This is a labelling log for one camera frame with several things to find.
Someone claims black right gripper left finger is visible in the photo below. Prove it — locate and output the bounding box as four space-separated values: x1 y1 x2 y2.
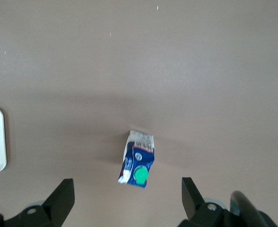
2 178 76 227

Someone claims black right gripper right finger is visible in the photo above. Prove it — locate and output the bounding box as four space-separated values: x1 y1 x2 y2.
176 176 233 227

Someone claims blue white milk carton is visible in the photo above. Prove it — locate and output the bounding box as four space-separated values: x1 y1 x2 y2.
117 130 156 189

